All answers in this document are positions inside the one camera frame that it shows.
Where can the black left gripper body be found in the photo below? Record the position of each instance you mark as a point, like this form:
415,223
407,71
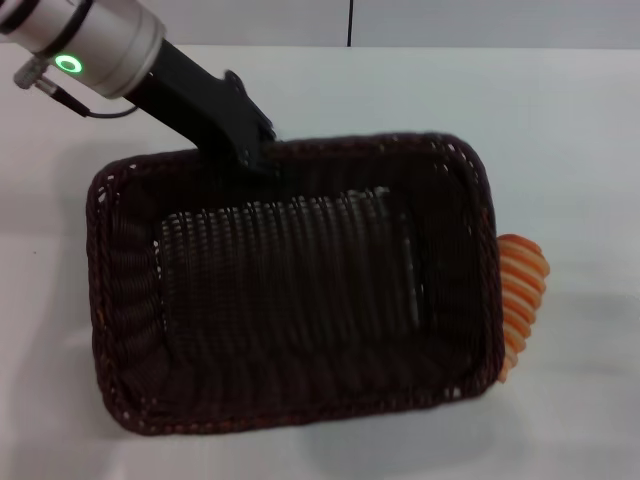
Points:
200,107

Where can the orange striped bread roll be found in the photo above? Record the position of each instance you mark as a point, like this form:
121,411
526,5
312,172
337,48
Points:
522,295

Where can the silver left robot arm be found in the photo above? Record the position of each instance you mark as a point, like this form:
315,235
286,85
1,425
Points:
100,35

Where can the dark brown woven basket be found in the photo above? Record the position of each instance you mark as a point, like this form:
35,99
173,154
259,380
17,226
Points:
300,280

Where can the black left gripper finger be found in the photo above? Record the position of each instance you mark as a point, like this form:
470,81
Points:
264,162

